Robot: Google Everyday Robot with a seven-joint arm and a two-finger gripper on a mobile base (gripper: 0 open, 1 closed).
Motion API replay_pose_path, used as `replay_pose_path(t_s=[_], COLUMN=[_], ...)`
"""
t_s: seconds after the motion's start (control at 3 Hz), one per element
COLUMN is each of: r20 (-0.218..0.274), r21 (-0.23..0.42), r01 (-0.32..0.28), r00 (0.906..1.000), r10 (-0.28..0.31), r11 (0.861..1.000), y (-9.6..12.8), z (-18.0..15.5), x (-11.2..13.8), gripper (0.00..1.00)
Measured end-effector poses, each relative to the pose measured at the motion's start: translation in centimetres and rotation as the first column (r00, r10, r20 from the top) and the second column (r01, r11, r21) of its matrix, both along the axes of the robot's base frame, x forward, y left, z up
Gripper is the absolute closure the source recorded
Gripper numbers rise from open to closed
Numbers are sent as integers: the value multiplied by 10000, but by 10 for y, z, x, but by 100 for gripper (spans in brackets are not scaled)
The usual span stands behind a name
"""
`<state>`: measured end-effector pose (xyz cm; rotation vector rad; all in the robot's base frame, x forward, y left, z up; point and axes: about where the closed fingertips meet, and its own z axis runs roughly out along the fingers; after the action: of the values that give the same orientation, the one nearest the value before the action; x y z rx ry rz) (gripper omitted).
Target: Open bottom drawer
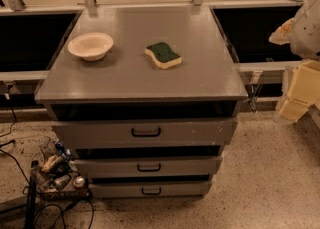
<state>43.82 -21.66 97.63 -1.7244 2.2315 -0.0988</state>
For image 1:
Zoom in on grey drawer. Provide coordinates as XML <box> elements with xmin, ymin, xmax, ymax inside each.
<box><xmin>75</xmin><ymin>156</ymin><xmax>222</xmax><ymax>178</ymax></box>
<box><xmin>52</xmin><ymin>119</ymin><xmax>237</xmax><ymax>149</ymax></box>
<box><xmin>89</xmin><ymin>180</ymin><xmax>212</xmax><ymax>198</ymax></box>

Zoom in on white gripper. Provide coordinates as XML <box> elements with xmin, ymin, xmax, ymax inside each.
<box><xmin>279</xmin><ymin>60</ymin><xmax>320</xmax><ymax>122</ymax></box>

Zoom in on silver can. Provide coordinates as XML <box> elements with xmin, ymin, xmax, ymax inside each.
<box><xmin>73</xmin><ymin>176</ymin><xmax>86</xmax><ymax>189</ymax></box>

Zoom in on grey top drawer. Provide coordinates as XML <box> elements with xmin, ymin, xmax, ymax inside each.
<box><xmin>52</xmin><ymin>119</ymin><xmax>237</xmax><ymax>149</ymax></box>

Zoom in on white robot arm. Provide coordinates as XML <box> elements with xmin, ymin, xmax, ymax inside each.
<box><xmin>269</xmin><ymin>0</ymin><xmax>320</xmax><ymax>124</ymax></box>

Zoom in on grey middle drawer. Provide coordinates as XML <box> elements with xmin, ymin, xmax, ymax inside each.
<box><xmin>75</xmin><ymin>156</ymin><xmax>222</xmax><ymax>178</ymax></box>

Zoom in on grey bottom drawer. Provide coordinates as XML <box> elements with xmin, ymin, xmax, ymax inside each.
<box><xmin>89</xmin><ymin>180</ymin><xmax>212</xmax><ymax>198</ymax></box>

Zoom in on grey drawer cabinet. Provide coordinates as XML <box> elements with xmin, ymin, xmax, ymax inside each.
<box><xmin>35</xmin><ymin>6</ymin><xmax>247</xmax><ymax>185</ymax></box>

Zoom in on white bowl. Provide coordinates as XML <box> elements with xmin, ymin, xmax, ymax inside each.
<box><xmin>68</xmin><ymin>32</ymin><xmax>114</xmax><ymax>61</ymax></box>

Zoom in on tray of cluttered items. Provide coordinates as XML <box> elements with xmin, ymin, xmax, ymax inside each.
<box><xmin>31</xmin><ymin>137</ymin><xmax>91</xmax><ymax>200</ymax></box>

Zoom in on green yellow sponge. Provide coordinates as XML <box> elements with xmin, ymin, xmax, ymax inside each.
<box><xmin>145</xmin><ymin>42</ymin><xmax>182</xmax><ymax>69</ymax></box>

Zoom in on black cables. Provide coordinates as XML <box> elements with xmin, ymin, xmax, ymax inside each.
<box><xmin>0</xmin><ymin>84</ymin><xmax>96</xmax><ymax>229</ymax></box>

